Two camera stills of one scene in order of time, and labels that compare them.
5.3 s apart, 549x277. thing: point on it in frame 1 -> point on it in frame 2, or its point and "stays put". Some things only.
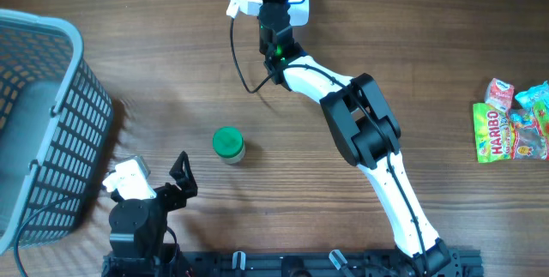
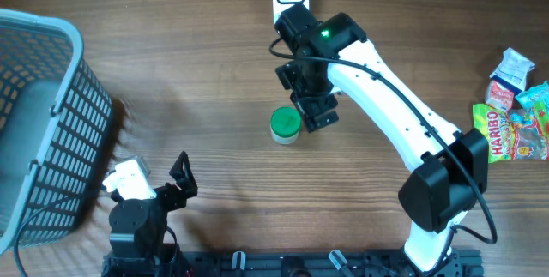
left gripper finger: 184,173 stays put
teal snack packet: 539,93 stays put
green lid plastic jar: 229,144 -> 286,124
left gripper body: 169,199 stays put
